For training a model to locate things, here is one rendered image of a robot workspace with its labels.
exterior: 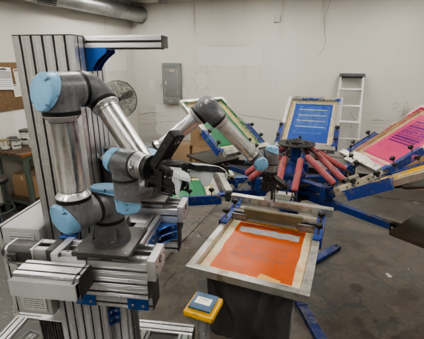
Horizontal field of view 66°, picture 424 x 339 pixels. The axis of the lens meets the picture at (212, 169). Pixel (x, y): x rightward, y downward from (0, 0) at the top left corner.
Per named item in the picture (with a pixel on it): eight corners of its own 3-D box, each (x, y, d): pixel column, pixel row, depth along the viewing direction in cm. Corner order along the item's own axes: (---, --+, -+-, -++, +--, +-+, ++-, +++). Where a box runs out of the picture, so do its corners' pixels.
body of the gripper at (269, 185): (263, 187, 203) (264, 168, 199) (277, 188, 200) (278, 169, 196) (260, 191, 196) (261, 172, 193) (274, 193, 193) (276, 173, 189)
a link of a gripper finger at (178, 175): (190, 200, 74) (179, 190, 82) (192, 175, 73) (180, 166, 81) (176, 201, 73) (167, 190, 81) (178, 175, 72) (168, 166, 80)
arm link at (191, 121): (133, 159, 178) (210, 92, 170) (137, 152, 192) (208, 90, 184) (149, 175, 182) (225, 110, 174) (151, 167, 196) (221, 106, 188)
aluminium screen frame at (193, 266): (308, 303, 140) (309, 296, 139) (185, 272, 161) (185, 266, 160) (323, 223, 209) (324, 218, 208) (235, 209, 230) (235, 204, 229)
